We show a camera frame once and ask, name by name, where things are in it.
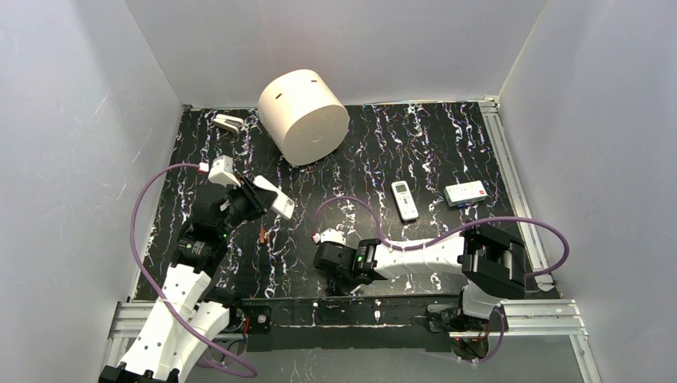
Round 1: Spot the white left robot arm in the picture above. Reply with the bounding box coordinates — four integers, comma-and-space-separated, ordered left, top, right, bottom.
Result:
99, 176, 295, 382

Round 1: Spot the white cylindrical container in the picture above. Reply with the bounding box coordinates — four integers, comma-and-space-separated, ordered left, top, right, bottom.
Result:
258, 69, 350, 167

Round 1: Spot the white battery box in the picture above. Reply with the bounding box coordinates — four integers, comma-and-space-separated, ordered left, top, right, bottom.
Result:
444, 181, 488, 207

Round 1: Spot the white stapler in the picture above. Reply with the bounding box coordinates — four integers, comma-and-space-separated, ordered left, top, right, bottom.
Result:
212, 114, 244, 134

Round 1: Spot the white remote control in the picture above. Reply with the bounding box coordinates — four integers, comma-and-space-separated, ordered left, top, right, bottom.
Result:
253, 176, 295, 219

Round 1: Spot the small grey remote control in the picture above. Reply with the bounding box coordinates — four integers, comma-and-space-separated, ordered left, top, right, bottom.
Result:
391, 180, 419, 222

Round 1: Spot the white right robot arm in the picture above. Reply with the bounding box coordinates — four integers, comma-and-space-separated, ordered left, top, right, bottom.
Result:
311, 224, 527, 320

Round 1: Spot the aluminium frame rail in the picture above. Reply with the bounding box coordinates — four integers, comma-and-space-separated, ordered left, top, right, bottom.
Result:
480, 96, 602, 383

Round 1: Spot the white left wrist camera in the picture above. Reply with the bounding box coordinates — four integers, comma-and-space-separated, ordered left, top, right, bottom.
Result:
198, 155, 241, 188

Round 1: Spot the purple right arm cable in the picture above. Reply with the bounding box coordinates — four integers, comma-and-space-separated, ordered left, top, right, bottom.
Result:
313, 196, 571, 364

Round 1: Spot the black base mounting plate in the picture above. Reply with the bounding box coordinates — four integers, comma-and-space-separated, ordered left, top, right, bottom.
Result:
232, 295, 490, 361

